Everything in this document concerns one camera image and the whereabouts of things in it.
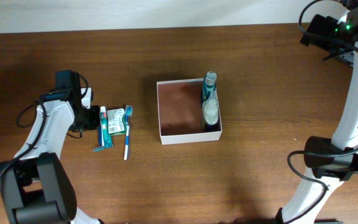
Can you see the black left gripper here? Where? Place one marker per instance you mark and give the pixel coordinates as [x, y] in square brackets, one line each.
[95, 122]

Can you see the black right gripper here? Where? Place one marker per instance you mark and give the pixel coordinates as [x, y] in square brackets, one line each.
[325, 25]

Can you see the green Dettol soap pack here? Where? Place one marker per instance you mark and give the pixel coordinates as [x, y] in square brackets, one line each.
[116, 122]

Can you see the blue white toothbrush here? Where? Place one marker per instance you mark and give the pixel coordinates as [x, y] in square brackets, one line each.
[128, 113]

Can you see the clear pump soap bottle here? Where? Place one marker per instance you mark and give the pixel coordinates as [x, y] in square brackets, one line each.
[210, 115]

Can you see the teal mouthwash bottle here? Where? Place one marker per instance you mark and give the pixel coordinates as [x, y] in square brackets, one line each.
[209, 85]

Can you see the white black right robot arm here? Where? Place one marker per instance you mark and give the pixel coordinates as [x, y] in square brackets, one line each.
[326, 163]

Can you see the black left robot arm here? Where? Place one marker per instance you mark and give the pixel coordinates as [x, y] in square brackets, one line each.
[34, 186]

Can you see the green white toothpaste tube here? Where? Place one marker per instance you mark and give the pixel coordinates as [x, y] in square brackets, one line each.
[107, 141]

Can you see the white open cardboard box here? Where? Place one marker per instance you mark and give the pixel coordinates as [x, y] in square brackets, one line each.
[179, 113]

